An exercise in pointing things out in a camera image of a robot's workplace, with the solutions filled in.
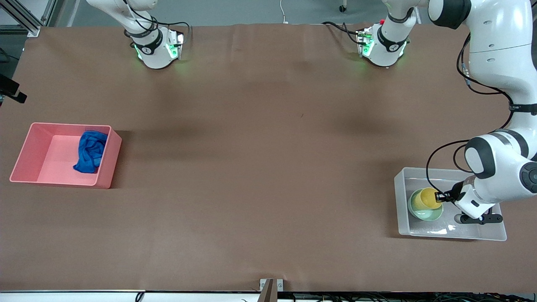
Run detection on yellow plastic cup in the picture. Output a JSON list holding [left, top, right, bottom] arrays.
[[413, 187, 444, 211]]

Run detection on mint green bowl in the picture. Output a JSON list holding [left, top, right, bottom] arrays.
[[407, 189, 445, 222]]

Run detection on blue cloth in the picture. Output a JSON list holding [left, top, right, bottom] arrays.
[[73, 131, 109, 174]]

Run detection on clear plastic box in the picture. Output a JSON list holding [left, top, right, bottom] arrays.
[[394, 167, 508, 242]]

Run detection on pink plastic box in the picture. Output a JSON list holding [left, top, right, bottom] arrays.
[[9, 122, 123, 190]]

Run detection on green-lit right base connector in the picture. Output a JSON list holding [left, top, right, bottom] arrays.
[[166, 31, 185, 60]]

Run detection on green-lit base connector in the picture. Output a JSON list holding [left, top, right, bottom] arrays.
[[356, 28, 375, 57], [166, 31, 185, 60]]

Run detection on green-lit left base connector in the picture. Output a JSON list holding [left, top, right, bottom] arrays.
[[356, 28, 375, 57]]

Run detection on brown table cover sheet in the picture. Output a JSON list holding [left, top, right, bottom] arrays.
[[0, 23, 537, 293]]

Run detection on aluminium frame profile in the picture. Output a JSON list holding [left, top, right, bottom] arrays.
[[0, 0, 57, 37]]

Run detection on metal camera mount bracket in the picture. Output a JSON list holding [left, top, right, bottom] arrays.
[[259, 279, 284, 302]]

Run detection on black left base cable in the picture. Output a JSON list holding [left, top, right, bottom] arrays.
[[322, 21, 366, 45]]

